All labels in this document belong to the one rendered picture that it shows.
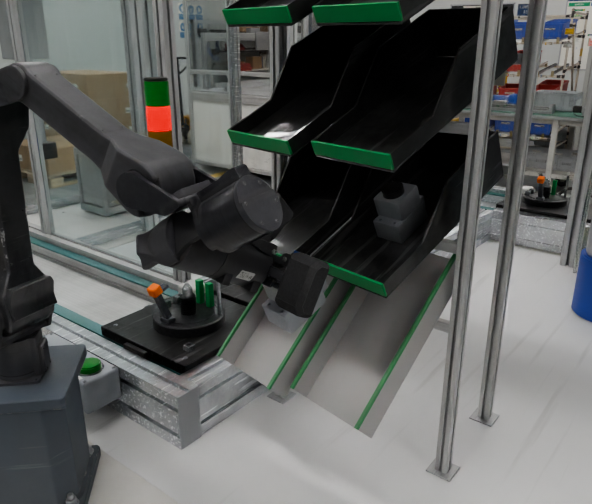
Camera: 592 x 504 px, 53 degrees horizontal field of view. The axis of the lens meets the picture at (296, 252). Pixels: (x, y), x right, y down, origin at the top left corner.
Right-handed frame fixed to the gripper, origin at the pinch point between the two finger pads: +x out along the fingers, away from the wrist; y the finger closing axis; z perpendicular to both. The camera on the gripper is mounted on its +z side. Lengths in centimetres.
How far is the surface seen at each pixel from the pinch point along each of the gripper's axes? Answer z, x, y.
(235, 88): 49, 83, 140
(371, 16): 30.0, -4.2, -1.8
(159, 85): 23, 9, 61
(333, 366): -11.7, 20.6, 4.1
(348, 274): 2.3, 9.9, -0.7
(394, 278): 3.9, 11.5, -6.4
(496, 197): 44, 150, 58
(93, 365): -28.2, 3.6, 38.2
